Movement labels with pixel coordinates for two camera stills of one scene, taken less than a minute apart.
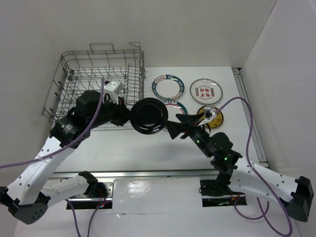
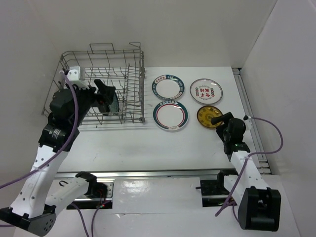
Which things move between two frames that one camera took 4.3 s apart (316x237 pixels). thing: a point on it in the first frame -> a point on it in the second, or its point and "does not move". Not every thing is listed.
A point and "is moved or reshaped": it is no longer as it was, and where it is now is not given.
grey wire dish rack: (81, 71) does not move
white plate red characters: (206, 91) does not move
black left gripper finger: (123, 114) -> (105, 93)
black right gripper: (175, 128) -> (225, 117)
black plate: (148, 116) is moved or reshaped
